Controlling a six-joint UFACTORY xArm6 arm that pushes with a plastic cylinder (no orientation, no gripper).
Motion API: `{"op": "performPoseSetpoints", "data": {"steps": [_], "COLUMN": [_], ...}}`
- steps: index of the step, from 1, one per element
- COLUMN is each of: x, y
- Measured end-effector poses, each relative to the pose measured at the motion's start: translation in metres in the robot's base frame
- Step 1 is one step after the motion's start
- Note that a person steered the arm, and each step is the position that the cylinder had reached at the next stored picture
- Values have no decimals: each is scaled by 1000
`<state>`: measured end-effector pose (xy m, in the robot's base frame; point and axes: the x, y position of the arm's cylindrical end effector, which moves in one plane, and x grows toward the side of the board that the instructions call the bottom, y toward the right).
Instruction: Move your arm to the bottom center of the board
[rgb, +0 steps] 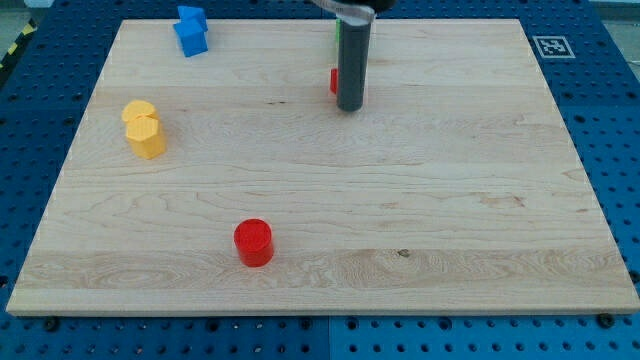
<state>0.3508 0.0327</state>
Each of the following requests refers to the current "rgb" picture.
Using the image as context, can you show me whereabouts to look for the wooden board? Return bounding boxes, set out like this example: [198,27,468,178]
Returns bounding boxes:
[7,19,639,317]

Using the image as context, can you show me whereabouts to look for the yellow round block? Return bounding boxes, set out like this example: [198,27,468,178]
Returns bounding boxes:
[121,99,159,123]

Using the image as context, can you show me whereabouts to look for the green block behind pusher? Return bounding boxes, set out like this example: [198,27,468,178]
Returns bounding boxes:
[334,18,342,51]

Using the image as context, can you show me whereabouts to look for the robot arm end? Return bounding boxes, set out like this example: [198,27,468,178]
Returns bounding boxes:
[311,0,397,26]

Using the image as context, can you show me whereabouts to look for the red block behind pusher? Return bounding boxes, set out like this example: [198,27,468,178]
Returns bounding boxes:
[329,67,338,95]

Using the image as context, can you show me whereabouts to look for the blue block behind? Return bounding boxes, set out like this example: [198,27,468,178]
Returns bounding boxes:
[177,5,208,31]

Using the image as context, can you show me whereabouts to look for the white fiducial marker tag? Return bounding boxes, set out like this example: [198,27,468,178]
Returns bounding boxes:
[533,35,575,59]

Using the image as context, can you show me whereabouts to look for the blue cube block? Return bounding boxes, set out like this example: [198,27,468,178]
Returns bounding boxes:
[173,20,208,57]

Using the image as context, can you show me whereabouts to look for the red cylinder block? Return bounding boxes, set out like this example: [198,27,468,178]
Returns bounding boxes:
[233,218,274,267]

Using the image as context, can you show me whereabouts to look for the yellow hexagonal block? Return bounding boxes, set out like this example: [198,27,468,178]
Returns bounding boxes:
[126,116,167,159]

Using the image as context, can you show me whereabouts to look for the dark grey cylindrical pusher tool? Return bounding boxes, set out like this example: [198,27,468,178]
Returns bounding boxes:
[337,20,371,112]

